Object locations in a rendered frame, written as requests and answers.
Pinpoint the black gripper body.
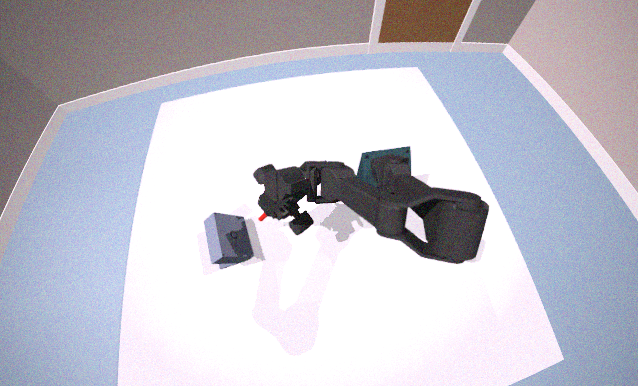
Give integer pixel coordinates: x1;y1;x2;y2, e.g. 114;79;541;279
252;163;314;236

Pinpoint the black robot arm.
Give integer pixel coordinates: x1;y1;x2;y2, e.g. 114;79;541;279
257;154;490;264

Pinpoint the blue-grey sloped panel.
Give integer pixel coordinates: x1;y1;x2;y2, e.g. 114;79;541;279
204;212;254;269

